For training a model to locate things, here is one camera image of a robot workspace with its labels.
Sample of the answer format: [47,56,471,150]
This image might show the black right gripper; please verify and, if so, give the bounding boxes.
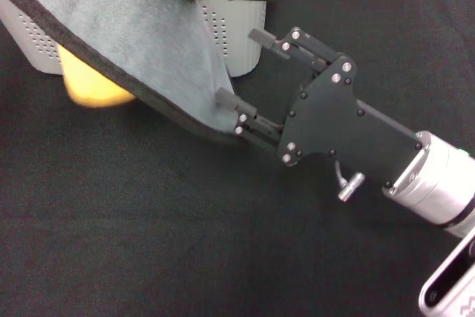
[214,26,426,199]

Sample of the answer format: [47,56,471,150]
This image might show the grey towel with black edge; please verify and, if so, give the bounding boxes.
[0,0,281,146]

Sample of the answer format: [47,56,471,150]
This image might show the grey perforated plastic storage box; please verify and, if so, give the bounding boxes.
[0,0,269,77]

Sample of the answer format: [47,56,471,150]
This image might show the black tablecloth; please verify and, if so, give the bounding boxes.
[0,0,475,317]

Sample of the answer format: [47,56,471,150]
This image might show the yellow cloth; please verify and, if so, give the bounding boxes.
[59,48,137,110]

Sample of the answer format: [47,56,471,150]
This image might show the right gripper cable with plug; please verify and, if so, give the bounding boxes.
[333,160,367,203]

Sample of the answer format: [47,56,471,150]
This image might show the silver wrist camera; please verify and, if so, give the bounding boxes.
[418,225,475,317]

